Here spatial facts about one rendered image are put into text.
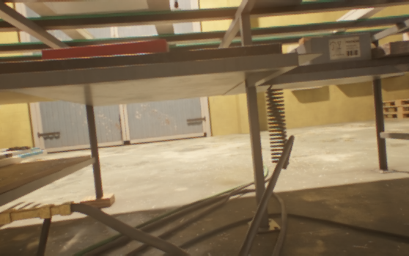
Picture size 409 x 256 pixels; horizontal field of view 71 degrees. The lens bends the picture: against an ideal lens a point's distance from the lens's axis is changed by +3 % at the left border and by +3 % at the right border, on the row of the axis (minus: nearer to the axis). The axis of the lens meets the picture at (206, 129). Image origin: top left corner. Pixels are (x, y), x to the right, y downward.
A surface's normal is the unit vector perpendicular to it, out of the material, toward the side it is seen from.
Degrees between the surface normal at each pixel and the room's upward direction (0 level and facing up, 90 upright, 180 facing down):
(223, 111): 90
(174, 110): 90
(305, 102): 90
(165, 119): 90
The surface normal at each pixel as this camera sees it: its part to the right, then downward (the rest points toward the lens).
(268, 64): 0.09, 0.03
